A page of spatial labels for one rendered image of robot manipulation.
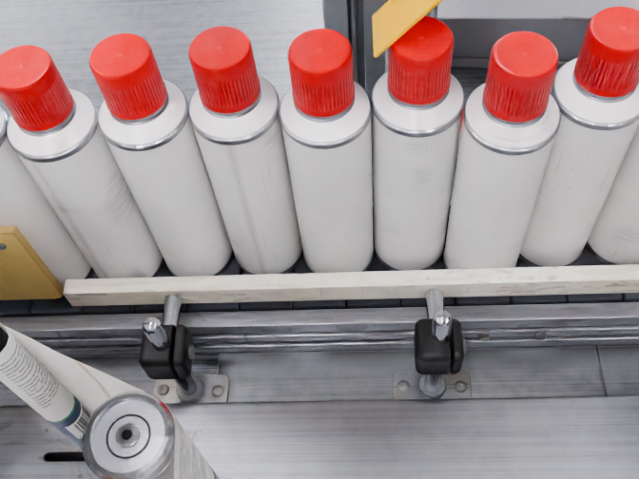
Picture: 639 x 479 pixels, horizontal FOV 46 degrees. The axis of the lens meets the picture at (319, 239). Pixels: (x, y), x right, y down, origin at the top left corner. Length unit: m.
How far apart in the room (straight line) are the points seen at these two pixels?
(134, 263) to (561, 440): 0.31
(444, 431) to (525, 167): 0.18
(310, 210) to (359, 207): 0.03
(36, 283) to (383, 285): 0.24
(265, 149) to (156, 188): 0.07
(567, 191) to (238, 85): 0.21
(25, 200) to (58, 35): 0.37
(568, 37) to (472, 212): 0.29
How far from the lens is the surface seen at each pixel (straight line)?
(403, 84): 0.41
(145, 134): 0.43
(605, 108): 0.43
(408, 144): 0.43
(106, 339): 0.59
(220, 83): 0.40
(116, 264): 0.54
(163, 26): 0.82
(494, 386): 0.57
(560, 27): 0.71
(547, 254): 0.54
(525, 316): 0.55
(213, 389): 0.58
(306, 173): 0.44
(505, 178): 0.43
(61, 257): 0.55
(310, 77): 0.39
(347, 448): 0.50
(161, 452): 0.32
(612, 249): 0.56
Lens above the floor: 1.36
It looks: 58 degrees down
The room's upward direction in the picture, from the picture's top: 8 degrees counter-clockwise
